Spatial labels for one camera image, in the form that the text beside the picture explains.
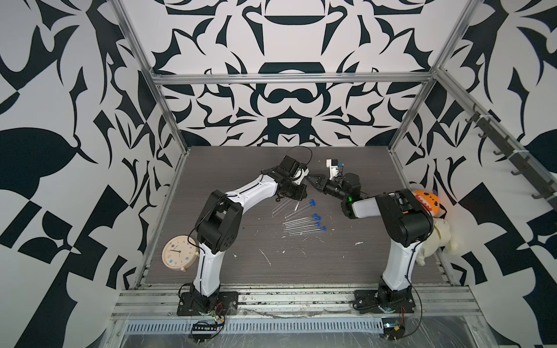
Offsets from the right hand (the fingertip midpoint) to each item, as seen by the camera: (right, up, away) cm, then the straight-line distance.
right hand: (306, 175), depth 91 cm
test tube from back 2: (+3, -13, +8) cm, 16 cm away
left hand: (-1, -7, +2) cm, 7 cm away
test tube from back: (-12, -15, +6) cm, 20 cm away
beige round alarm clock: (-49, -29, -8) cm, 57 cm away
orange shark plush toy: (+50, -10, -2) cm, 51 cm away
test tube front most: (+7, -22, +1) cm, 23 cm away
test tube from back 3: (+4, -18, +6) cm, 20 cm away
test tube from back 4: (+4, -21, +2) cm, 21 cm away
